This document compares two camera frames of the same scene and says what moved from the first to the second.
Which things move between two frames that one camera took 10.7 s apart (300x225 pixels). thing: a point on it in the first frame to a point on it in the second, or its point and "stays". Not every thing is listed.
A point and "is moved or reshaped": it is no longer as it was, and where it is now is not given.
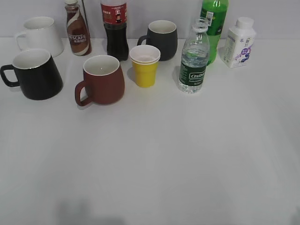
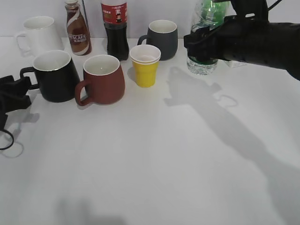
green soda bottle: [215, 11] stays
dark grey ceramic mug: [163, 34] stays
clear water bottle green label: [195, 56] to [206, 15]
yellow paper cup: [145, 59] stays
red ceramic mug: [103, 79] stays
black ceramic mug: [38, 76] is moved or reshaped
